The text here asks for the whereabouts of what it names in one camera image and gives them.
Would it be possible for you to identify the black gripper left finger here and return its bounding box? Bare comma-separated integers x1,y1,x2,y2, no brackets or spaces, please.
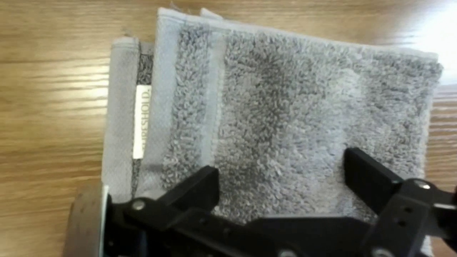
123,165,222,226

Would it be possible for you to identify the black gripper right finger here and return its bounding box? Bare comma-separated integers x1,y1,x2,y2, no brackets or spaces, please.
343,147,446,257

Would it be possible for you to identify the grey towel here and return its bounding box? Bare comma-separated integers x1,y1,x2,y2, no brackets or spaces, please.
100,6,445,257

